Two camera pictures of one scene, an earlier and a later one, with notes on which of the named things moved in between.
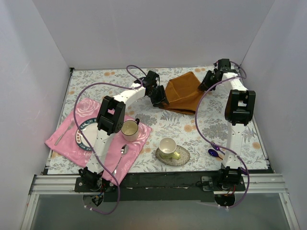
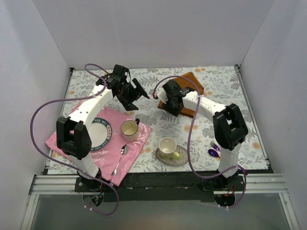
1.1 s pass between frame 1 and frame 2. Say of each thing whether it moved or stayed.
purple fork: stayed
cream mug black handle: stayed
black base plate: stayed
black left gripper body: moved
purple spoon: stayed
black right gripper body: moved
